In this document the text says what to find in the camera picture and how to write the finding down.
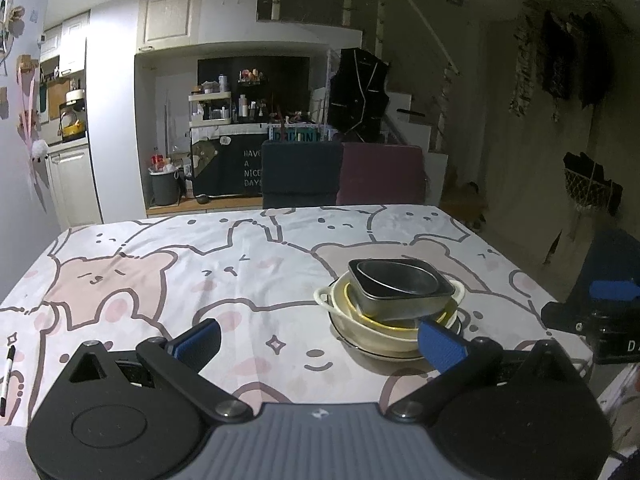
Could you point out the white kitchen cabinet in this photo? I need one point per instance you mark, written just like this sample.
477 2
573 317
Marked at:
75 185

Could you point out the black and white pen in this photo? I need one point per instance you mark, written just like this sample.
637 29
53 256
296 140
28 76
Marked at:
7 380

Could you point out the round steel bowl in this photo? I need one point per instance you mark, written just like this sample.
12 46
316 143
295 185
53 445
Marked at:
395 280

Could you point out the pink ribbon with white pompom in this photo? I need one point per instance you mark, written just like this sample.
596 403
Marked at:
32 125

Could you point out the dark wall hanging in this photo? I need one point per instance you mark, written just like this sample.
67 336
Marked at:
575 55

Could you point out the yellow pot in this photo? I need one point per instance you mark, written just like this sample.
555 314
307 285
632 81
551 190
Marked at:
72 127

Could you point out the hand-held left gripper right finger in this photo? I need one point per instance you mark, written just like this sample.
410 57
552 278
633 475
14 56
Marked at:
442 347

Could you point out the grey trash bin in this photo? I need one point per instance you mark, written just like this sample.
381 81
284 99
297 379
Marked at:
165 187

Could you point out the low wooden drawer unit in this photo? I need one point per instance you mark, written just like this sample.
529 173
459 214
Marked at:
200 207

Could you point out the maroon chair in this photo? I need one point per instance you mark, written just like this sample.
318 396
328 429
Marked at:
382 175

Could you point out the white staircase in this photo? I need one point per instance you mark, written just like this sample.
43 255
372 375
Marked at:
415 130

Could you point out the bear-print tablecloth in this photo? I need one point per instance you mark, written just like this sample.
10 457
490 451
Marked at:
200 270

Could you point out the black umbrella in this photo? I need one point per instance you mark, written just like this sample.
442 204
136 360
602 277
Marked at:
360 95

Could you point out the black printed cabinet cloth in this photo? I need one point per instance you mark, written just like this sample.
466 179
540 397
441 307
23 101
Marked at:
227 165

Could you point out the white storage rack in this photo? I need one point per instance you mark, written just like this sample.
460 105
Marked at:
210 110

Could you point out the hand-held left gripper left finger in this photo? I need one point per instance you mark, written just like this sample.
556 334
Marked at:
197 345

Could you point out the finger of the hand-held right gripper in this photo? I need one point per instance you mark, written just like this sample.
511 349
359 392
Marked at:
615 291

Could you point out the white upper cabinet door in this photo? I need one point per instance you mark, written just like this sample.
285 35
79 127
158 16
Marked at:
170 17

